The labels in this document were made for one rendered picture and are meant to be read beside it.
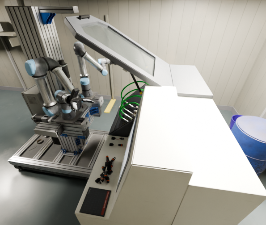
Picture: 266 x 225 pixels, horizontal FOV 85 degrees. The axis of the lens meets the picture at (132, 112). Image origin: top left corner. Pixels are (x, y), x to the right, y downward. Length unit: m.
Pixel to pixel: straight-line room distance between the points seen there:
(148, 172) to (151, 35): 3.00
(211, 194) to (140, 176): 0.28
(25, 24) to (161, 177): 1.61
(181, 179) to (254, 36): 3.37
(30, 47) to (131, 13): 2.12
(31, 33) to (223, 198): 1.78
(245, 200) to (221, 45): 3.08
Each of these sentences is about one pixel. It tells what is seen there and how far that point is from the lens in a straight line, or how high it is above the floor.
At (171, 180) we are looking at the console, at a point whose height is 1.48.
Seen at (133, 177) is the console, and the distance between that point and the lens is 0.63.
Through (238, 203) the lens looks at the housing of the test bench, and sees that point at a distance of 0.79.
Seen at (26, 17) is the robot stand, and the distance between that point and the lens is 1.72.
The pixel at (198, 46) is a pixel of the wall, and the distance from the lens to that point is 3.45.
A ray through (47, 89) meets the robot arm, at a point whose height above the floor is 1.43.
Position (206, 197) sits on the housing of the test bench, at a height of 1.40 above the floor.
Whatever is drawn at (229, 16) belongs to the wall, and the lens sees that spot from 3.51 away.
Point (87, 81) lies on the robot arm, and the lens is 2.00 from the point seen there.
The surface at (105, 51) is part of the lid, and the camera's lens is 1.08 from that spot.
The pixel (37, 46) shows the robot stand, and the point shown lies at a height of 1.73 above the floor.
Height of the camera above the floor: 2.01
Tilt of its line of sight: 35 degrees down
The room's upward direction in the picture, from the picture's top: straight up
